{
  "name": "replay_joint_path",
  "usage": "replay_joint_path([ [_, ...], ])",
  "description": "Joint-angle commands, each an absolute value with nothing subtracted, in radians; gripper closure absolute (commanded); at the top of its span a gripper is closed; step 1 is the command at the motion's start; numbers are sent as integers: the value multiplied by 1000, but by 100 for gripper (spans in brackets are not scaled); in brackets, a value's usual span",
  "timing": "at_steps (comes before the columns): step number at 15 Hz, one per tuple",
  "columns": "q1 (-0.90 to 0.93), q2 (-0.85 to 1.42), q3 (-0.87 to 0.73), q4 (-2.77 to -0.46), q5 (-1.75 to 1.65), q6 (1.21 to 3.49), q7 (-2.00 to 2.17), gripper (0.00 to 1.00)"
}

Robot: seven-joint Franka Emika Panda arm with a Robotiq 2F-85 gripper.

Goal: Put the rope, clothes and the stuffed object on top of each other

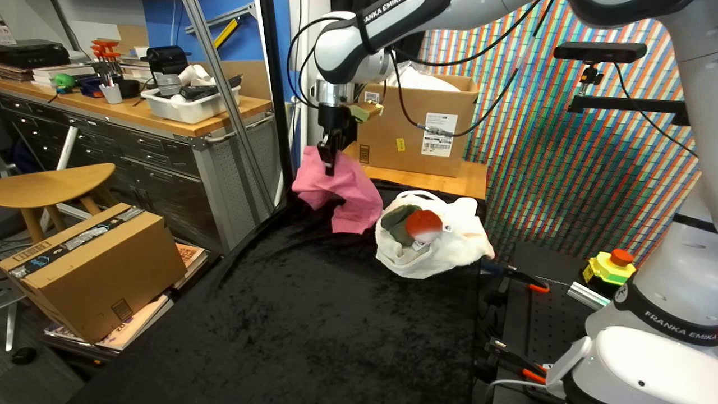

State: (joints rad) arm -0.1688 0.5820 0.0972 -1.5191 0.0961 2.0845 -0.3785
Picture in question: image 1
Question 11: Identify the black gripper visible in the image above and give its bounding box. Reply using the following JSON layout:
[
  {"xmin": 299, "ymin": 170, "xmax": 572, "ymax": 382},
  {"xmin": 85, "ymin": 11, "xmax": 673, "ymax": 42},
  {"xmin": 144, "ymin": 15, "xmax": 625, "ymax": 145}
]
[{"xmin": 315, "ymin": 104, "xmax": 359, "ymax": 175}]

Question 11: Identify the pink cloth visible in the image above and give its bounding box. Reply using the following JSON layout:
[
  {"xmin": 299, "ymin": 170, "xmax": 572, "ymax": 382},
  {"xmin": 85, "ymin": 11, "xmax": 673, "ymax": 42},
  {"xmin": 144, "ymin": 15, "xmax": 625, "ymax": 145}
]
[{"xmin": 289, "ymin": 144, "xmax": 386, "ymax": 235}]

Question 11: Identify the red stuffed radish toy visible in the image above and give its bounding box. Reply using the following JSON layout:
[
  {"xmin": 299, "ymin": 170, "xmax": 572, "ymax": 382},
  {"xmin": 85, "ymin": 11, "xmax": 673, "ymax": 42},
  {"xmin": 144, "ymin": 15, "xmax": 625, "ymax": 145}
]
[{"xmin": 391, "ymin": 206, "xmax": 443, "ymax": 246}]

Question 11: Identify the white towel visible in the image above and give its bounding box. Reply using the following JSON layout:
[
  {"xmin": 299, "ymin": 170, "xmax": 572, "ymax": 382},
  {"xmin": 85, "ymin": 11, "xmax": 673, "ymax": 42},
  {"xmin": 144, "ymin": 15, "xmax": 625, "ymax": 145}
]
[{"xmin": 373, "ymin": 189, "xmax": 492, "ymax": 281}]

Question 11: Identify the grey workbench with wooden top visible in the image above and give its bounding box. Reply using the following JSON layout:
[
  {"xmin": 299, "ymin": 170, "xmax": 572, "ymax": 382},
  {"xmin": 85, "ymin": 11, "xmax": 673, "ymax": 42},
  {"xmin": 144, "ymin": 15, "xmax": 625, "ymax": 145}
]
[{"xmin": 0, "ymin": 77, "xmax": 282, "ymax": 253}]

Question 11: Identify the labelled cardboard box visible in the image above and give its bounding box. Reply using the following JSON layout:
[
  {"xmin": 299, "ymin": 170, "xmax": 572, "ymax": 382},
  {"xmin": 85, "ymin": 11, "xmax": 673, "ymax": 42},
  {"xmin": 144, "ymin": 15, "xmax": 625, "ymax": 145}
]
[{"xmin": 355, "ymin": 62, "xmax": 479, "ymax": 180}]

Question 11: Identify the black vertical pole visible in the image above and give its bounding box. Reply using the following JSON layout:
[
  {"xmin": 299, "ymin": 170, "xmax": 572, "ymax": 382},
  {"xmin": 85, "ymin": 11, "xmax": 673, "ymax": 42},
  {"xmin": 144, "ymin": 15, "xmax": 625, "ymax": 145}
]
[{"xmin": 256, "ymin": 0, "xmax": 295, "ymax": 215}]

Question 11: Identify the wooden board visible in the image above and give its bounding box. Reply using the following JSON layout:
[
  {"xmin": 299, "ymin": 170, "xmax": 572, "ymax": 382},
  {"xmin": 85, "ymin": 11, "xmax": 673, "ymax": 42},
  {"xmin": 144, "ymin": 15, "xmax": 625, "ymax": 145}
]
[{"xmin": 342, "ymin": 144, "xmax": 489, "ymax": 201}]

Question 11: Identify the silver metal pole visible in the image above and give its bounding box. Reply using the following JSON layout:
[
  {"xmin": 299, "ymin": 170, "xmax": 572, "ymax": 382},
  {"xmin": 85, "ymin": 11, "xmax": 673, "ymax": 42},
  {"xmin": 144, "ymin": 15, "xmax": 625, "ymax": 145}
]
[{"xmin": 179, "ymin": 0, "xmax": 278, "ymax": 219}]

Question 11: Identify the white plastic bin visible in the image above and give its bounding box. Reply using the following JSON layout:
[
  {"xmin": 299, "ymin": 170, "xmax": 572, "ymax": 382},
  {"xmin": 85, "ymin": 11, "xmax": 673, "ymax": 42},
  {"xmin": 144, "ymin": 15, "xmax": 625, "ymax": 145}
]
[{"xmin": 139, "ymin": 81, "xmax": 241, "ymax": 126}]

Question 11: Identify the colourful patterned backdrop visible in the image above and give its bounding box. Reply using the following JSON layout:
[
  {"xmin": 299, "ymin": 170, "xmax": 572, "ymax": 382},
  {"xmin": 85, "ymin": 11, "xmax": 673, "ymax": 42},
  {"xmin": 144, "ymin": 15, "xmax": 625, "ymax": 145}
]
[{"xmin": 414, "ymin": 0, "xmax": 704, "ymax": 264}]

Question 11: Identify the orange toy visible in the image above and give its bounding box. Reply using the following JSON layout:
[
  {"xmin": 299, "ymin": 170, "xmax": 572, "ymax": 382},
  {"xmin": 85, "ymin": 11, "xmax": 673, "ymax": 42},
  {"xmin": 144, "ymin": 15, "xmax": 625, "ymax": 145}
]
[{"xmin": 90, "ymin": 39, "xmax": 121, "ymax": 62}]

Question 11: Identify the cardboard box with black tape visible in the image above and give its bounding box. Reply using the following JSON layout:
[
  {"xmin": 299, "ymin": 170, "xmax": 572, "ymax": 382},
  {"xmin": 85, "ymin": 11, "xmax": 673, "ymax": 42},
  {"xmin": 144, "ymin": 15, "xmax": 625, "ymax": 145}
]
[{"xmin": 0, "ymin": 199, "xmax": 188, "ymax": 345}]

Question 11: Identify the silver tube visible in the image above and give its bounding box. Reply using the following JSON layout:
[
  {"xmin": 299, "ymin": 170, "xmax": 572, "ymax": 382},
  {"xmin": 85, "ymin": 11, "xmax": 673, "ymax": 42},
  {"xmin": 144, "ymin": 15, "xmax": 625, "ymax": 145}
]
[{"xmin": 566, "ymin": 278, "xmax": 615, "ymax": 310}]

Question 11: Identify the wooden stool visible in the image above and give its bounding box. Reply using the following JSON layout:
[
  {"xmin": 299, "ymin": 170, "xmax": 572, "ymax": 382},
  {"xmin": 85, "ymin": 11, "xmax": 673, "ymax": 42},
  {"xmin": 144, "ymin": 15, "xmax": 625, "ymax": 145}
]
[{"xmin": 0, "ymin": 161, "xmax": 118, "ymax": 242}]

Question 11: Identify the yellow red emergency stop button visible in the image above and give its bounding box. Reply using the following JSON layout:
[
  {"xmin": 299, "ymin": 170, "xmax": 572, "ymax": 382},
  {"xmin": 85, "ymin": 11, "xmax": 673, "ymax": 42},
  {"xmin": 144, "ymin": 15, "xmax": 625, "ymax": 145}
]
[{"xmin": 580, "ymin": 246, "xmax": 636, "ymax": 288}]

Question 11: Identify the black flat case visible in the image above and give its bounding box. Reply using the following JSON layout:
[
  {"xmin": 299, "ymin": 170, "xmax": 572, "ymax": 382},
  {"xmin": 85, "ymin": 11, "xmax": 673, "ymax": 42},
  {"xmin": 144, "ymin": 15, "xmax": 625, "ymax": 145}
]
[{"xmin": 0, "ymin": 41, "xmax": 74, "ymax": 71}]

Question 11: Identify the orange handled clamp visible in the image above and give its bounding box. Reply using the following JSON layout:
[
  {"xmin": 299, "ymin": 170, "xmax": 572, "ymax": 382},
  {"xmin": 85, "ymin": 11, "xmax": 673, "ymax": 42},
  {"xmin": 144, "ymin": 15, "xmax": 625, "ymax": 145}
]
[
  {"xmin": 479, "ymin": 263, "xmax": 554, "ymax": 298},
  {"xmin": 484, "ymin": 340, "xmax": 547, "ymax": 388}
]

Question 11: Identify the black bar camera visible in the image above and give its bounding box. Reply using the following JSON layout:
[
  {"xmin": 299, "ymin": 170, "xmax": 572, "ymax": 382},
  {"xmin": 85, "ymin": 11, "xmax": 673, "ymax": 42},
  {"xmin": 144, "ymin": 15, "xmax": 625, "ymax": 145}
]
[{"xmin": 552, "ymin": 41, "xmax": 648, "ymax": 65}]

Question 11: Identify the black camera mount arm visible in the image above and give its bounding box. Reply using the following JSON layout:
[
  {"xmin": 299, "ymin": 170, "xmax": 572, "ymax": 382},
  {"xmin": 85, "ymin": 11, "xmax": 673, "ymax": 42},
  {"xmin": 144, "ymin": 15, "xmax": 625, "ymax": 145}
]
[{"xmin": 568, "ymin": 89, "xmax": 691, "ymax": 127}]

